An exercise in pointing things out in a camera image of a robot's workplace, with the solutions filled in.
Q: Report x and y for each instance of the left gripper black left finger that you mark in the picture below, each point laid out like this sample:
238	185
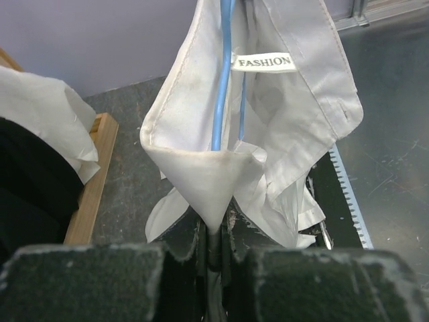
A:
160	281

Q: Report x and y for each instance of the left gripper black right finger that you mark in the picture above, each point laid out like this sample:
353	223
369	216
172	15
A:
267	282

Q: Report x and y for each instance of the white shirt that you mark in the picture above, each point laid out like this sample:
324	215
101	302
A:
53	111
290	97

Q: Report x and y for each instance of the blue wire hanger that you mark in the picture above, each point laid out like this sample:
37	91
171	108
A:
227	10

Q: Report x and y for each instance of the white hanging shirt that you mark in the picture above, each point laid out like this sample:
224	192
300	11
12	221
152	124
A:
53	111

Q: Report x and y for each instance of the wooden clothes rack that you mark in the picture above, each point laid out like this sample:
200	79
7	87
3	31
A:
103	133

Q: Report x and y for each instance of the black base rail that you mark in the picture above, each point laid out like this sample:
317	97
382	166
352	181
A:
336	230

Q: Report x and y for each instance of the white slotted cable duct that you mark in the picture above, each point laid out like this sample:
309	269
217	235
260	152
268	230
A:
351	201

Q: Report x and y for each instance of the aluminium corner post right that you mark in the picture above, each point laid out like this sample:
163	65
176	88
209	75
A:
348	14

